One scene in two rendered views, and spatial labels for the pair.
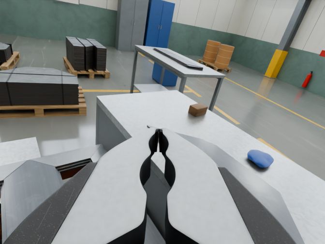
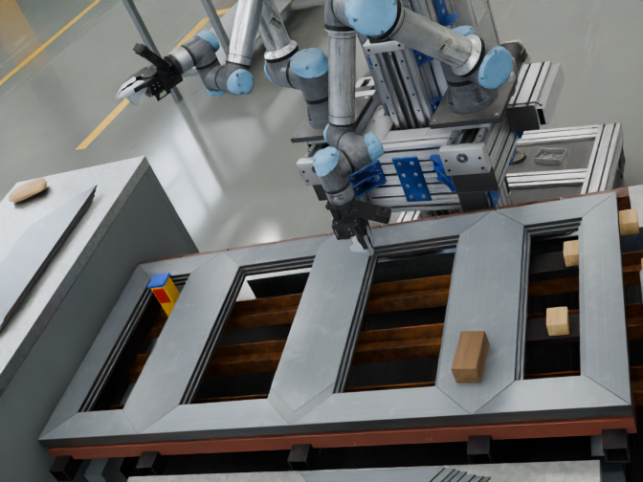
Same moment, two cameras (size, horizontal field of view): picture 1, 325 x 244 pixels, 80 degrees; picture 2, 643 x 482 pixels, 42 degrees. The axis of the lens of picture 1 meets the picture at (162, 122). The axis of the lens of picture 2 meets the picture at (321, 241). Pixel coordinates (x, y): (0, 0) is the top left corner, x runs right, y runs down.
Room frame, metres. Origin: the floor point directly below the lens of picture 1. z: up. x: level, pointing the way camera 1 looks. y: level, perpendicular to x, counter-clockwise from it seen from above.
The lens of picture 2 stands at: (0.65, 2.37, 2.28)
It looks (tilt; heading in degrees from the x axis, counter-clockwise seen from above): 33 degrees down; 249
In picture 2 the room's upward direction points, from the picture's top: 25 degrees counter-clockwise
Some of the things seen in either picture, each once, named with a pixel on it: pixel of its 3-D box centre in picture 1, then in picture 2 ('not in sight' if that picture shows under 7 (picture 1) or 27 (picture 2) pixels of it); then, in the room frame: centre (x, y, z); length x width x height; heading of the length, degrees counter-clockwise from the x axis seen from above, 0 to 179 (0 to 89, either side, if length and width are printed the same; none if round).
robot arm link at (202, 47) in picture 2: not in sight; (200, 48); (-0.19, -0.03, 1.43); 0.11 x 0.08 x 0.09; 6
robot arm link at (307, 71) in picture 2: not in sight; (312, 73); (-0.46, 0.07, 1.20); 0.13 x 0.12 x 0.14; 96
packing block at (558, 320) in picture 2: not in sight; (558, 320); (-0.31, 1.14, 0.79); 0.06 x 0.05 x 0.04; 41
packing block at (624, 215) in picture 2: not in sight; (628, 222); (-0.69, 1.05, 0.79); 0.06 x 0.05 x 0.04; 41
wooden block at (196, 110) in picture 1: (198, 109); not in sight; (1.06, -0.19, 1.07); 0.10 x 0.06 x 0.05; 136
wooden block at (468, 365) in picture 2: not in sight; (470, 356); (-0.06, 1.12, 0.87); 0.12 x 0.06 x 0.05; 35
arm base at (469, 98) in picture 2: not in sight; (468, 86); (-0.72, 0.50, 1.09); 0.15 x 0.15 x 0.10
